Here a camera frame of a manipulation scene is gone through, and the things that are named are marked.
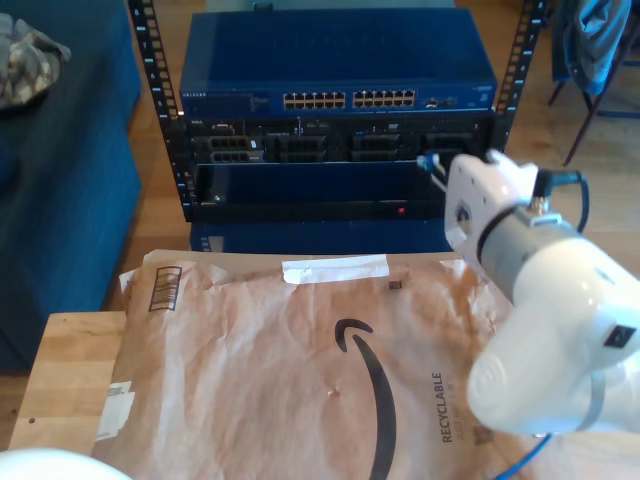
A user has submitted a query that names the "blue network cable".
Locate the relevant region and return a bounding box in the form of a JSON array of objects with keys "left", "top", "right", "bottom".
[{"left": 416, "top": 152, "right": 554, "bottom": 480}]

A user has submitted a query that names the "dark metal chair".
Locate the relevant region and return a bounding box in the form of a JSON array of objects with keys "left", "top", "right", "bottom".
[{"left": 547, "top": 0, "right": 640, "bottom": 167}]

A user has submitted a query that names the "black rack server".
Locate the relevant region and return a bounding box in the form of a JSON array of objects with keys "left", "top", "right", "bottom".
[{"left": 182, "top": 115, "right": 494, "bottom": 164}]

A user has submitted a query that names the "black rack tray red light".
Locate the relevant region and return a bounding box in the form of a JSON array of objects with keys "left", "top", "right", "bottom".
[{"left": 192, "top": 158, "right": 451, "bottom": 222}]

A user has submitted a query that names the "blue metal case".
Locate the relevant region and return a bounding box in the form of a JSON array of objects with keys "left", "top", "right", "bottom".
[{"left": 189, "top": 219, "right": 456, "bottom": 255}]

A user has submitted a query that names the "long white tape strip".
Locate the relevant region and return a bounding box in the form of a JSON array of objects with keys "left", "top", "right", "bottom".
[{"left": 281, "top": 253, "right": 390, "bottom": 286}]

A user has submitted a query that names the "blue-grey jacket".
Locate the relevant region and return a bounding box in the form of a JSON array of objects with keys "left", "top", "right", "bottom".
[{"left": 552, "top": 0, "right": 634, "bottom": 96}]

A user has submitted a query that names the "brown packing paper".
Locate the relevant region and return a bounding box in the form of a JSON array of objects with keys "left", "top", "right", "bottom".
[{"left": 91, "top": 248, "right": 576, "bottom": 480}]

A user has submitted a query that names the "blue sofa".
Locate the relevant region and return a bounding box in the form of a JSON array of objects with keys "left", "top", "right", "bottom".
[{"left": 0, "top": 0, "right": 144, "bottom": 374}]

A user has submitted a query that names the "white paper shipping label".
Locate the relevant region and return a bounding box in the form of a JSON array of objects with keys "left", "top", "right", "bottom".
[{"left": 94, "top": 380, "right": 136, "bottom": 442}]

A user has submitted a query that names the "camouflage cloth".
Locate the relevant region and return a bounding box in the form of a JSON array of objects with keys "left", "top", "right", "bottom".
[{"left": 0, "top": 12, "right": 73, "bottom": 111}]

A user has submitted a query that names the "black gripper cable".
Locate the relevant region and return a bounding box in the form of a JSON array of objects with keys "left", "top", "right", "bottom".
[{"left": 534, "top": 169, "right": 591, "bottom": 234}]

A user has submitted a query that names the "blue network switch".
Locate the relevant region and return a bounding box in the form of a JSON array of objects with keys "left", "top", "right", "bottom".
[{"left": 178, "top": 8, "right": 499, "bottom": 117}]

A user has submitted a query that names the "black rack frame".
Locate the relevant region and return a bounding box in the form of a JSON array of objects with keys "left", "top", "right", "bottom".
[{"left": 127, "top": 0, "right": 549, "bottom": 225}]

